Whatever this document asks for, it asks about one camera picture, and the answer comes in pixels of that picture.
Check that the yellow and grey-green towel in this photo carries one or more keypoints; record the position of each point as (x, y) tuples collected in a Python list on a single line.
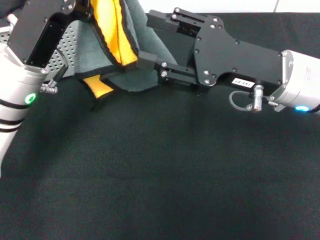
[(125, 37)]

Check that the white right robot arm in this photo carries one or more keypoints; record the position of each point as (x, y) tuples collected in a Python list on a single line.
[(300, 80)]

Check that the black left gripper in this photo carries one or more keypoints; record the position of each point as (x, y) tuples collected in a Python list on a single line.
[(37, 27)]

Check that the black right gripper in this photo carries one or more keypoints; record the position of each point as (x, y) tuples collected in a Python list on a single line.
[(225, 57)]

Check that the grey perforated storage box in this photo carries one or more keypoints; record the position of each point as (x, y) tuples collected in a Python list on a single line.
[(67, 45)]

